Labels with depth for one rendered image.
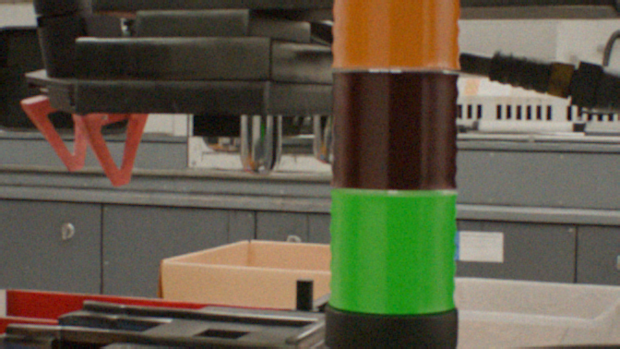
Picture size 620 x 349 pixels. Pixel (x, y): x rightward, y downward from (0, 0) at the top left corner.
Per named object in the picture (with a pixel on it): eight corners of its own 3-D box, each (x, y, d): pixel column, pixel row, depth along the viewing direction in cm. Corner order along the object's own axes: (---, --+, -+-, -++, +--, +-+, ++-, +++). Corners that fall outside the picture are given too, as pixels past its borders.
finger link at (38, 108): (98, 157, 120) (80, 63, 117) (131, 167, 114) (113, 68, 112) (34, 175, 116) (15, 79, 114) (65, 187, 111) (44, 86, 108)
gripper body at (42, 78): (90, 78, 116) (76, 1, 114) (139, 87, 108) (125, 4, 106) (27, 94, 113) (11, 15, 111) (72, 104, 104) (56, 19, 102)
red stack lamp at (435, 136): (349, 181, 39) (351, 75, 39) (468, 185, 38) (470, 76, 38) (314, 187, 35) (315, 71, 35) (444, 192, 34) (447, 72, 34)
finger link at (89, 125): (130, 167, 114) (113, 68, 112) (167, 178, 108) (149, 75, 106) (64, 186, 111) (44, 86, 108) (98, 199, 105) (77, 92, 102)
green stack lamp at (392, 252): (347, 291, 39) (349, 186, 39) (466, 297, 38) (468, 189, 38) (312, 308, 36) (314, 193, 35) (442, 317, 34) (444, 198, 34)
